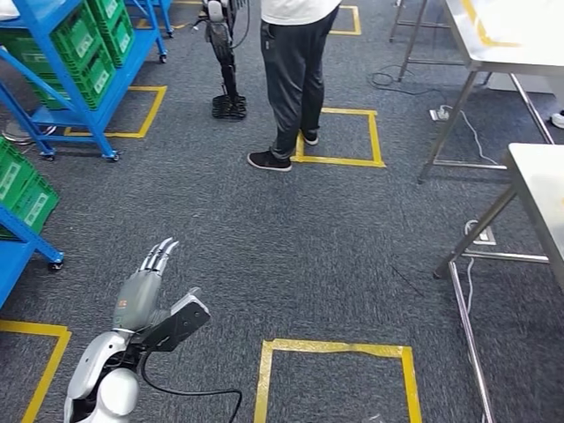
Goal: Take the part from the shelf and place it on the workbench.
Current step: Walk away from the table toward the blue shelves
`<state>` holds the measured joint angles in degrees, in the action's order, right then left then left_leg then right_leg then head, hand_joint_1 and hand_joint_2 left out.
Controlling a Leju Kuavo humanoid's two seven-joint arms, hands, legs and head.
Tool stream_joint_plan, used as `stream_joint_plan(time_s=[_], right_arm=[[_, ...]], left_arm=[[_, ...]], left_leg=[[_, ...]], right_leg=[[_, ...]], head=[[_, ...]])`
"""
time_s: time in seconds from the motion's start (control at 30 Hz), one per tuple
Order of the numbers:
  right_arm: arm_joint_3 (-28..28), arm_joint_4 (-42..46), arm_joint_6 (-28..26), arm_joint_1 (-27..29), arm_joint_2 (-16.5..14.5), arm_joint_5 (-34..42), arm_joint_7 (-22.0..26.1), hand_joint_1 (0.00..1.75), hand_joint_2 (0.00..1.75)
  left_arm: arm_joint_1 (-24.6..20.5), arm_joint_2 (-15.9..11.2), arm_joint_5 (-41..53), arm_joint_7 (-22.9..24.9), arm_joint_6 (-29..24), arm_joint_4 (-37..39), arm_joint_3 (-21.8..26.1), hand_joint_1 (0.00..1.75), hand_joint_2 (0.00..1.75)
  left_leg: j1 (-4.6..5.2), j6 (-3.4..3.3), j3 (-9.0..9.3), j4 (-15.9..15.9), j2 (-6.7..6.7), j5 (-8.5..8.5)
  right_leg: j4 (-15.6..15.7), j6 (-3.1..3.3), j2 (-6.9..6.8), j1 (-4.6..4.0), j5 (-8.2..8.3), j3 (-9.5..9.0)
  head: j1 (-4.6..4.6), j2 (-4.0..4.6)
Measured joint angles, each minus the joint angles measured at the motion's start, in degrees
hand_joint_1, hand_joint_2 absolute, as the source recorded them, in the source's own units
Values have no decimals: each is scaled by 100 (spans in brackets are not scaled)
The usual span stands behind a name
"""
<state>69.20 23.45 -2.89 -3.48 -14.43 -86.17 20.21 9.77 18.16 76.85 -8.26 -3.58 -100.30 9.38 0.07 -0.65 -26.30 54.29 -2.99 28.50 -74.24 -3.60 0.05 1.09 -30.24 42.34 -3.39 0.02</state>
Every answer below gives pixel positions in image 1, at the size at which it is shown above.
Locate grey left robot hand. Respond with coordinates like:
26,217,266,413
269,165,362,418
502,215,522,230
112,236,180,335

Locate blue metal shelf rack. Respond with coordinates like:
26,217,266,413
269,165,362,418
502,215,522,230
0,201,65,312
125,0,174,39
0,0,169,163

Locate chrome stanchion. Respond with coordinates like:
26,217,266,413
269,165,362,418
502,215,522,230
1,118,58,147

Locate black humanoid robot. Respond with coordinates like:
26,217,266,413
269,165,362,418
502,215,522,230
193,0,251,122

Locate metal table with yellow tape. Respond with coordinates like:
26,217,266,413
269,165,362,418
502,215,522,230
389,0,564,186

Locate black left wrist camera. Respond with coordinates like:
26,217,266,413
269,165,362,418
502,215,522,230
130,286,212,355

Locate black camera cable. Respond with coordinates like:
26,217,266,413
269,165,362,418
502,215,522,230
139,352,243,423

